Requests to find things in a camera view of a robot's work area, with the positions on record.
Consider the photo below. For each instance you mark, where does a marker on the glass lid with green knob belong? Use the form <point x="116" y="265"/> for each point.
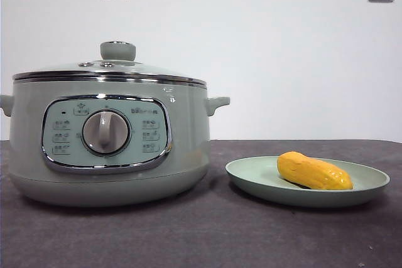
<point x="118" y="50"/>

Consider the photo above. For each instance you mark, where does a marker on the yellow corn cob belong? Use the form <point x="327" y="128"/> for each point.
<point x="311" y="170"/>

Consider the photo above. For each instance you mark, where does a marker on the pale green electric steamer pot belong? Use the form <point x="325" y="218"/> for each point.
<point x="188" y="123"/>

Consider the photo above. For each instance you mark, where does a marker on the pale green round plate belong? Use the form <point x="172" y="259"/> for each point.
<point x="260" y="191"/>

